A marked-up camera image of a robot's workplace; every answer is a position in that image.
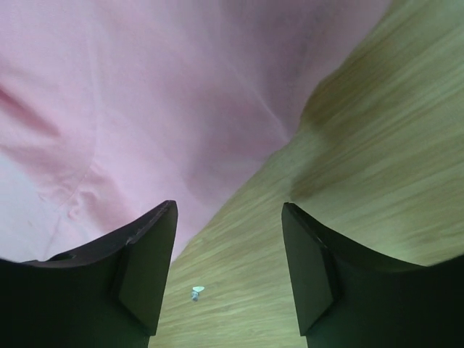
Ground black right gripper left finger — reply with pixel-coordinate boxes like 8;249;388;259
1;201;178;347

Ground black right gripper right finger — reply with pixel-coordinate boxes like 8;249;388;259
281;203;463;347

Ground pink t shirt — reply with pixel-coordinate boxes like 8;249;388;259
1;1;390;262

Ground small white scrap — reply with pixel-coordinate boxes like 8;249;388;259
191;286;205;302

